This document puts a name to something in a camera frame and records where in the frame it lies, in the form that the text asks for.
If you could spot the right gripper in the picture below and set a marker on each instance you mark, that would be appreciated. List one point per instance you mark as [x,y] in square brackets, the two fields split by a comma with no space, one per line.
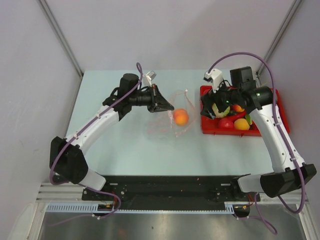
[211,98]

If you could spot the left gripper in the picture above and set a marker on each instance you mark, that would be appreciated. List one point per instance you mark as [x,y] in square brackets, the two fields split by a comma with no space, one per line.
[157,102]

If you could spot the clear pink-dotted zip bag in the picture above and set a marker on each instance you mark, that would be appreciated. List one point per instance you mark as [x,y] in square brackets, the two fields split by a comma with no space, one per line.
[173,123]

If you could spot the orange-red toy peach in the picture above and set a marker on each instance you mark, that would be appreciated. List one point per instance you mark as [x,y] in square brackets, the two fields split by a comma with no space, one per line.
[180,117]

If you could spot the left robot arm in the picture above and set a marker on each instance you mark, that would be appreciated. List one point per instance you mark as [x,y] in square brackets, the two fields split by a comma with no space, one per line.
[67,155]

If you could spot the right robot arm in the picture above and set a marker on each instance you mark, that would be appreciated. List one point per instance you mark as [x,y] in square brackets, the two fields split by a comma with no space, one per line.
[290,172]

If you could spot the red plastic tray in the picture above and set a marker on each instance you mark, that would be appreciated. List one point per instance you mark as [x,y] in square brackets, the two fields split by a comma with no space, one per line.
[212,126]

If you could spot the red toy tomato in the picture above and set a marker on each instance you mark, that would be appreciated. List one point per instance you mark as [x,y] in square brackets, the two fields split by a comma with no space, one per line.
[225,123]

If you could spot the red-yellow toy mango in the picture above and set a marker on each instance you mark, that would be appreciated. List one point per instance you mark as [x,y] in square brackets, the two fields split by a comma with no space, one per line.
[237,108]

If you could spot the red toy chili pepper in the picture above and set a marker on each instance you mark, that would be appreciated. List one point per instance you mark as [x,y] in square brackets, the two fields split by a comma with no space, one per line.
[233,118]

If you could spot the yellow-orange toy apricot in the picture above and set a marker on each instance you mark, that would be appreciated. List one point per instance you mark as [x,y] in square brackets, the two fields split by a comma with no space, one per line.
[241,124]

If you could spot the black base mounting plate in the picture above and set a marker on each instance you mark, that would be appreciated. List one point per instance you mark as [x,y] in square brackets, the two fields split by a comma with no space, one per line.
[169,193]

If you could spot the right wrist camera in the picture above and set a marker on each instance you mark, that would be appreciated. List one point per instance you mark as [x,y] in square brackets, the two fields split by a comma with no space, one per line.
[215,77]

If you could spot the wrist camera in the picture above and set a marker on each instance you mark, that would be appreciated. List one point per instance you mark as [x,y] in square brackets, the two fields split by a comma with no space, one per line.
[215,77]
[148,77]

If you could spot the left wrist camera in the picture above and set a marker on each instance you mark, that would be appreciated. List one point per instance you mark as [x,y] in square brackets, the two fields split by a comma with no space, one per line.
[148,77]

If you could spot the aluminium frame rail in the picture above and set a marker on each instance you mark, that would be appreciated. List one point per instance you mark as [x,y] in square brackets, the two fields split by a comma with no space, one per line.
[64,193]

